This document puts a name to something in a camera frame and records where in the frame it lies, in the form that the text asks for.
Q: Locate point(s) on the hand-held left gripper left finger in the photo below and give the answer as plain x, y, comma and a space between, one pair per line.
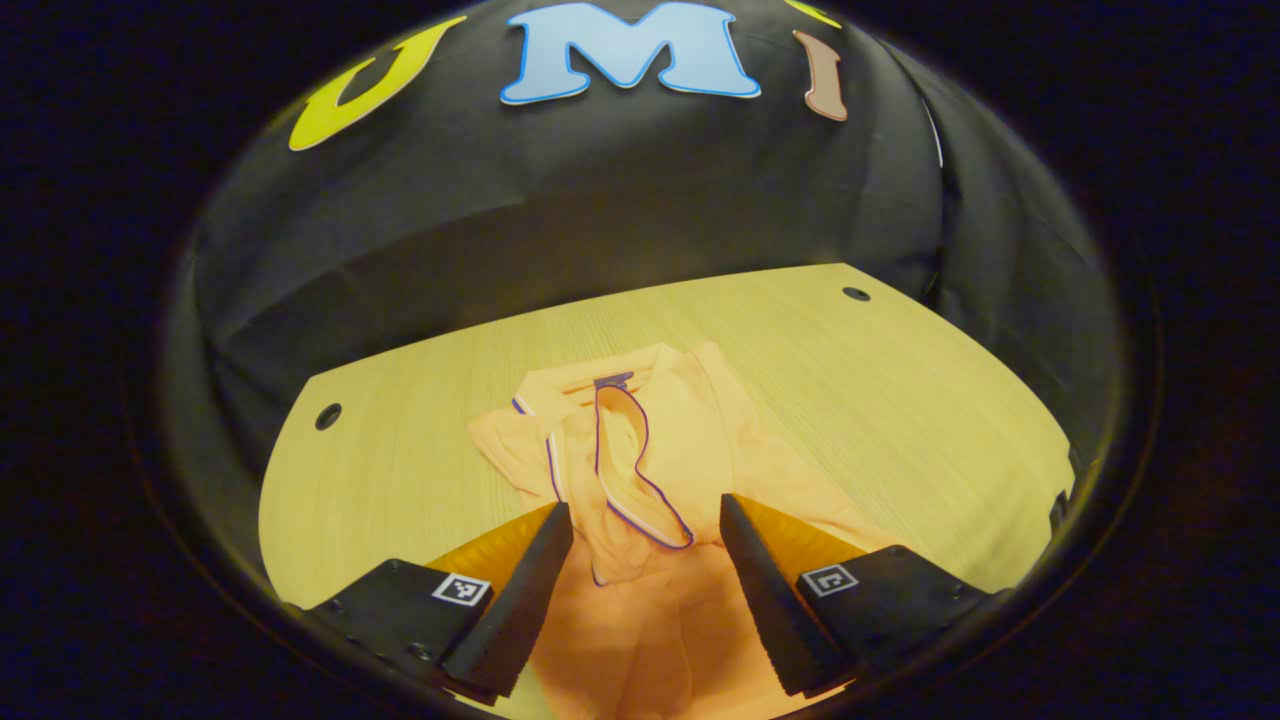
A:
520, 610

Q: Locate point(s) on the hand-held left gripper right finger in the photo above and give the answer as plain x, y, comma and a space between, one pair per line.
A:
770, 615

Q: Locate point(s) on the orange T-shirt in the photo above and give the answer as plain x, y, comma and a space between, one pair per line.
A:
660, 450

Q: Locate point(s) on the black backdrop cloth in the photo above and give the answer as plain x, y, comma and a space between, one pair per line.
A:
600, 200

